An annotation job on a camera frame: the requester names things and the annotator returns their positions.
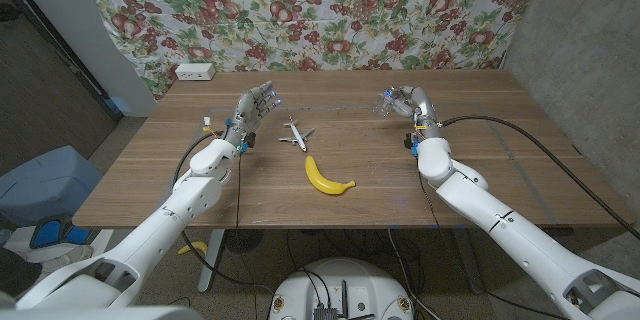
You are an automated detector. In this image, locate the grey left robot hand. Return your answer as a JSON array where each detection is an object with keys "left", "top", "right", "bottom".
[{"left": 225, "top": 79, "right": 282, "bottom": 152}]

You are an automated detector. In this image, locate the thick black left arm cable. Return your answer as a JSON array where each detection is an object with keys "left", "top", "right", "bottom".
[{"left": 171, "top": 131, "right": 274, "bottom": 294}]

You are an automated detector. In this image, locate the floral fruit print backdrop cloth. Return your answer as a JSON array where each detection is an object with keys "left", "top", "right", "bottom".
[{"left": 69, "top": 0, "right": 549, "bottom": 101}]

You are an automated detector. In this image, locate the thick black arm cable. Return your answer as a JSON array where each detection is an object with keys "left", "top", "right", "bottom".
[
  {"left": 440, "top": 114, "right": 640, "bottom": 241},
  {"left": 171, "top": 131, "right": 274, "bottom": 294}
]

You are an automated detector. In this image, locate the blue foot pedal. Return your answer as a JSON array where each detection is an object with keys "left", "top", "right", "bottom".
[{"left": 29, "top": 213, "right": 94, "bottom": 250}]

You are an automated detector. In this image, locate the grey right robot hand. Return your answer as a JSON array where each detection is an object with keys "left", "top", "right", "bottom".
[{"left": 382, "top": 85, "right": 444, "bottom": 142}]

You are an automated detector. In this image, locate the white toy airplane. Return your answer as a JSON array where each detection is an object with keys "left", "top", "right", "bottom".
[{"left": 278, "top": 115, "right": 316, "bottom": 153}]

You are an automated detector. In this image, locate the grey shoe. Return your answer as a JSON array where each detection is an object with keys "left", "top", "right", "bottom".
[{"left": 42, "top": 244, "right": 95, "bottom": 276}]

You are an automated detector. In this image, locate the round black floor disc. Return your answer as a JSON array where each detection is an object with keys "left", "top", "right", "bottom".
[{"left": 224, "top": 228, "right": 265, "bottom": 254}]

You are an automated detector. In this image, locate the yellow toy banana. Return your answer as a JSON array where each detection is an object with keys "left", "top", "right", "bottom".
[{"left": 304, "top": 155, "right": 357, "bottom": 196}]

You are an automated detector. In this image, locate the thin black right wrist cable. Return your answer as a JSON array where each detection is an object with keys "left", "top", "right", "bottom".
[{"left": 417, "top": 168, "right": 442, "bottom": 230}]

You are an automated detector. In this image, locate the white table leg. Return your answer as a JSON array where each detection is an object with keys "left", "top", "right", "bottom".
[{"left": 197, "top": 228, "right": 226, "bottom": 294}]

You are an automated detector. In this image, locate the white robot torso base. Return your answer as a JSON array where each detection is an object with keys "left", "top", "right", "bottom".
[{"left": 268, "top": 257, "right": 415, "bottom": 320}]

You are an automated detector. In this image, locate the thin black left wrist cable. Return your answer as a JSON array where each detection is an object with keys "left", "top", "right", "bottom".
[{"left": 234, "top": 153, "right": 245, "bottom": 231}]

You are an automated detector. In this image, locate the white power strip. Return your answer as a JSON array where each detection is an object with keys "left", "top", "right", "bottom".
[{"left": 174, "top": 62, "right": 217, "bottom": 82}]

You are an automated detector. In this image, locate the grey table leg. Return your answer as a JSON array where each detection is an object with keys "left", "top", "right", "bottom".
[{"left": 452, "top": 228, "right": 485, "bottom": 295}]

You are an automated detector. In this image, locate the grey-blue plastic bin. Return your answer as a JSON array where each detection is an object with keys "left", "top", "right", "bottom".
[{"left": 0, "top": 145, "right": 104, "bottom": 228}]

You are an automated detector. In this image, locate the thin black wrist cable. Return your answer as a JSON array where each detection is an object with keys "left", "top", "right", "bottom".
[
  {"left": 234, "top": 153, "right": 245, "bottom": 231},
  {"left": 417, "top": 168, "right": 442, "bottom": 230}
]

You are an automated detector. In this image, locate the clear glass salt shaker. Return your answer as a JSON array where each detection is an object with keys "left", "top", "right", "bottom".
[{"left": 374, "top": 90, "right": 401, "bottom": 117}]

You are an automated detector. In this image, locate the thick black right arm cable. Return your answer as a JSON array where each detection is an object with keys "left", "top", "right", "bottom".
[{"left": 440, "top": 114, "right": 640, "bottom": 241}]

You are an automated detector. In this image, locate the small yellow floor banana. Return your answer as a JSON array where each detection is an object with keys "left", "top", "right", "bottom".
[{"left": 177, "top": 240, "right": 209, "bottom": 256}]

